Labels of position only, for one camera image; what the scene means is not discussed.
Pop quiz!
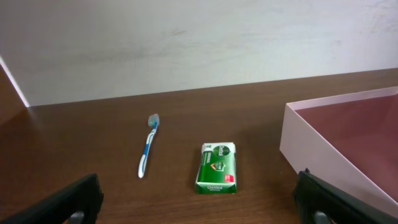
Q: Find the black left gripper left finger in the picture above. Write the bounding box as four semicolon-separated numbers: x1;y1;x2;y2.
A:
1;174;104;224

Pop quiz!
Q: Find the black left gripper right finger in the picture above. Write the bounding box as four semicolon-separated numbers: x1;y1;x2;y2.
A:
293;169;397;224

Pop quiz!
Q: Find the pink open cardboard box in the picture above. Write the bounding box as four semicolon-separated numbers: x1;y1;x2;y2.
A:
280;87;397;217

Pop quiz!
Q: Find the green Dettol soap box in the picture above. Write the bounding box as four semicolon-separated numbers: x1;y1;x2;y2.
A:
195;142;237;194

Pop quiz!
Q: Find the blue white toothbrush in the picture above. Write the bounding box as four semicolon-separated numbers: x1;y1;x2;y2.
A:
138;113;160;179

